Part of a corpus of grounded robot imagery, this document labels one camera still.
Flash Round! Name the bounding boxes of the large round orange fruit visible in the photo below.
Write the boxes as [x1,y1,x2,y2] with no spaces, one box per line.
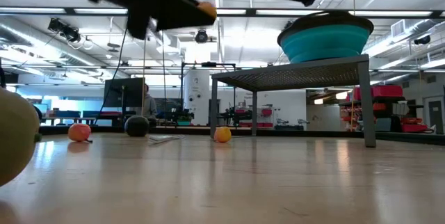
[197,1,218,19]

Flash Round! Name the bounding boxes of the teal collapsible bowl grey rim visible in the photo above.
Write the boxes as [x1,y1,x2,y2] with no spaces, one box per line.
[277,10,375,64]

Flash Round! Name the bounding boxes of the dark avocado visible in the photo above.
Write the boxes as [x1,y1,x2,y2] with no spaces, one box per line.
[124,115,151,138]

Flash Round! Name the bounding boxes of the small round orange fruit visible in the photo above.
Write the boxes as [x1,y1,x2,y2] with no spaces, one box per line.
[213,126,232,144]

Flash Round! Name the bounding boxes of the orange-red peach with stem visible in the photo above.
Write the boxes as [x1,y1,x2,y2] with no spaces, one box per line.
[67,122,93,144]

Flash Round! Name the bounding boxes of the kiwi fruit with green nub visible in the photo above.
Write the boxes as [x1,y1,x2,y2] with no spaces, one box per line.
[0,88,42,187]

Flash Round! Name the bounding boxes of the black overhead light bar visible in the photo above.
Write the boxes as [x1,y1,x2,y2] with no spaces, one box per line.
[0,6,445,19]

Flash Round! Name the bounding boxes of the grey perforated metal shelf riser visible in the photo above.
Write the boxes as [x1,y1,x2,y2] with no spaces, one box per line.
[210,54,377,148]

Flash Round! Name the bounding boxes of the dark display screen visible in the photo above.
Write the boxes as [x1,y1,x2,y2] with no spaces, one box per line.
[156,97,184,113]

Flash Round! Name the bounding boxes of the black monitor on stand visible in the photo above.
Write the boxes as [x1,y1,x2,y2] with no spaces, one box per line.
[103,77,146,109]

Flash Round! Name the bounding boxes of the person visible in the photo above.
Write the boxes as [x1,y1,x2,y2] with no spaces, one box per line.
[140,83,159,119]

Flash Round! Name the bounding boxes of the red storage bin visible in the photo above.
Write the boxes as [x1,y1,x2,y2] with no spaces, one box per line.
[353,84,404,99]

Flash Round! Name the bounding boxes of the blue storage bins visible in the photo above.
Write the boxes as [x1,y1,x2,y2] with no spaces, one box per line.
[54,110,81,119]

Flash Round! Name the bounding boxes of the black ceiling camera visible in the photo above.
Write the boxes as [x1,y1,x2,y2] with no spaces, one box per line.
[194,29,209,44]
[47,17,81,43]

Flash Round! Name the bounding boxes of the black metal frame rig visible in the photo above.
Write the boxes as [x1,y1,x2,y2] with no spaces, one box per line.
[179,61,237,127]

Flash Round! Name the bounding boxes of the black hanging cable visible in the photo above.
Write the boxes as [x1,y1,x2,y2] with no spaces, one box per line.
[92,25,129,126]

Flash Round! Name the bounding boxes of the black table frame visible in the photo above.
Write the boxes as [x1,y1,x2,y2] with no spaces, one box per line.
[38,125,445,145]

